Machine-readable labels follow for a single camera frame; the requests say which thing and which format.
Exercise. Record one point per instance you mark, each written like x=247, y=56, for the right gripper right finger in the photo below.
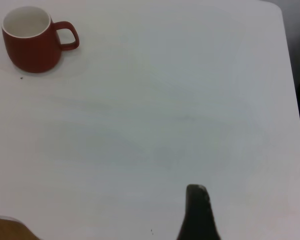
x=198, y=217

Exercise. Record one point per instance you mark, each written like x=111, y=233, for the red ceramic mug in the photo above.
x=32, y=55

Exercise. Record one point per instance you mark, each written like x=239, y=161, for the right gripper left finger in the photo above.
x=7, y=231

